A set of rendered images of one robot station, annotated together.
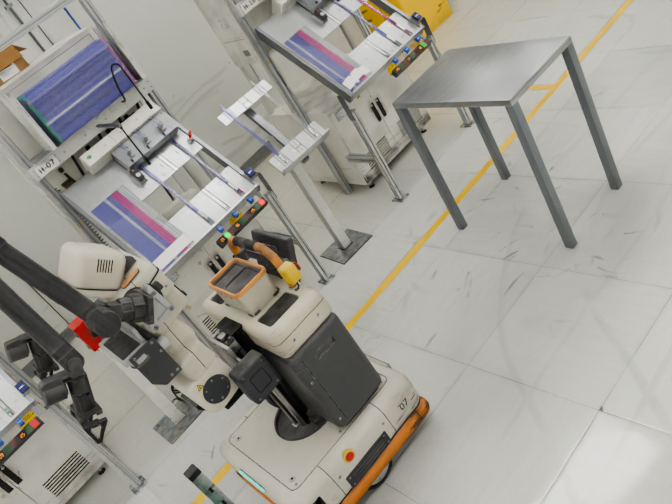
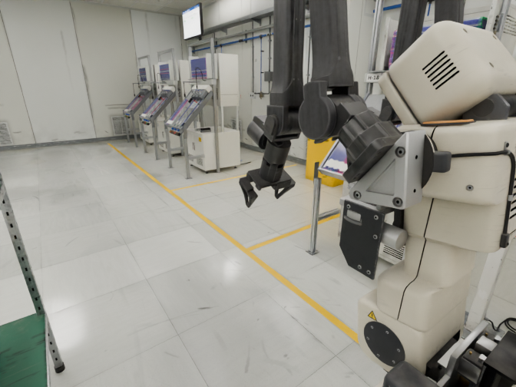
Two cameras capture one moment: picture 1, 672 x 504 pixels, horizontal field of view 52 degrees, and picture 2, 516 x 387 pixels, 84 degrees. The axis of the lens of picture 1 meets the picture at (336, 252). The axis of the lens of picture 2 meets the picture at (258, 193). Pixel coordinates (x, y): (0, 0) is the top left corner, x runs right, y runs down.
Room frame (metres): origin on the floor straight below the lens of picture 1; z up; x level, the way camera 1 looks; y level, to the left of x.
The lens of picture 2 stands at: (1.56, 0.15, 1.29)
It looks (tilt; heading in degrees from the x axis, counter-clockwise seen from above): 21 degrees down; 80
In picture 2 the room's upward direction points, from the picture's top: straight up
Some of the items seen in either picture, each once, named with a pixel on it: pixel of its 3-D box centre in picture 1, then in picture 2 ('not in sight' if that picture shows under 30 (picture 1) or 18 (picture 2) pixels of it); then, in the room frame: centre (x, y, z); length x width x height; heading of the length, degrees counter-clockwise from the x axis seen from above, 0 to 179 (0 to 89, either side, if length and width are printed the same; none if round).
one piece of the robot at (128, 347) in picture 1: (138, 346); (397, 215); (2.00, 0.71, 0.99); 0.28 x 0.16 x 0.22; 24
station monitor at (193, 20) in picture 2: not in sight; (195, 24); (1.51, 4.88, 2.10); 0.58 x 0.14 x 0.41; 116
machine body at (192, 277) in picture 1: (200, 268); not in sight; (3.70, 0.73, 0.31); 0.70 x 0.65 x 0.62; 116
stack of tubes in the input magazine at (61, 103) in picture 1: (78, 90); not in sight; (3.62, 0.62, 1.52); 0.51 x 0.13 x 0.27; 116
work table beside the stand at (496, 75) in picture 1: (507, 144); not in sight; (2.78, -0.95, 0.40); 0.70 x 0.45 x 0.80; 24
